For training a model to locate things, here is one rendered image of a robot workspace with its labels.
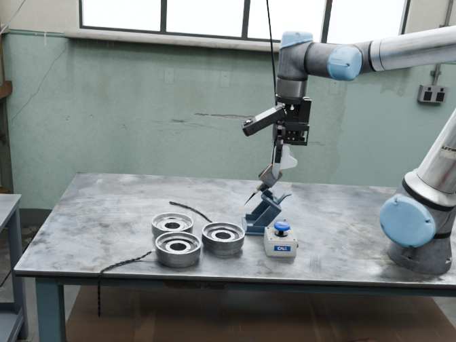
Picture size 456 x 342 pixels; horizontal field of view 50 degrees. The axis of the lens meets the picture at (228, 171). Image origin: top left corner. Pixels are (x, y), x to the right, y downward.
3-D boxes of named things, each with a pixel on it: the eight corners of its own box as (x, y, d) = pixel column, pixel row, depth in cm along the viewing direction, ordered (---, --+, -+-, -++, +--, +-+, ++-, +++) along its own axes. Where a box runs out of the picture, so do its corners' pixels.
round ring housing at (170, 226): (150, 226, 128) (150, 212, 127) (191, 226, 130) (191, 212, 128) (151, 246, 118) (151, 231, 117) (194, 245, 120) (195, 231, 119)
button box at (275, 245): (267, 256, 118) (269, 239, 116) (262, 242, 124) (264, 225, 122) (300, 258, 118) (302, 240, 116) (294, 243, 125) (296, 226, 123)
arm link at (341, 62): (372, 45, 112) (328, 40, 118) (350, 47, 104) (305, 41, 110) (366, 80, 115) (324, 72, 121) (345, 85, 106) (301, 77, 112)
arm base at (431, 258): (433, 244, 130) (442, 210, 127) (462, 275, 116) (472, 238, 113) (378, 241, 129) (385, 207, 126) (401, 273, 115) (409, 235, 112)
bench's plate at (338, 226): (13, 277, 105) (13, 269, 105) (78, 177, 161) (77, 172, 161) (540, 294, 115) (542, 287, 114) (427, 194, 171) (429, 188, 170)
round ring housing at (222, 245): (245, 257, 116) (246, 242, 115) (201, 256, 116) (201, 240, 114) (241, 237, 126) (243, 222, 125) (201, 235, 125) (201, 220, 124)
